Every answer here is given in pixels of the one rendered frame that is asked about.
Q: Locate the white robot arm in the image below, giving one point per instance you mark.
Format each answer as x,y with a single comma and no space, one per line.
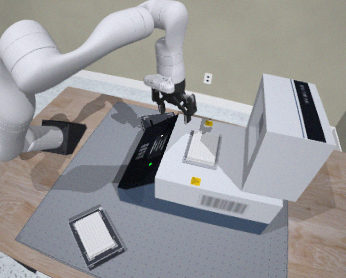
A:
37,65

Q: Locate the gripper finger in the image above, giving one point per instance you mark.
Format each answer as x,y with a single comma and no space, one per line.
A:
156,98
189,103

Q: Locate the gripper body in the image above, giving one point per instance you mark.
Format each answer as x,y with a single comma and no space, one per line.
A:
178,93

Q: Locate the white benchtop thermal cycler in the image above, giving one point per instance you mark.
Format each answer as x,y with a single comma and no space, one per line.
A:
294,143

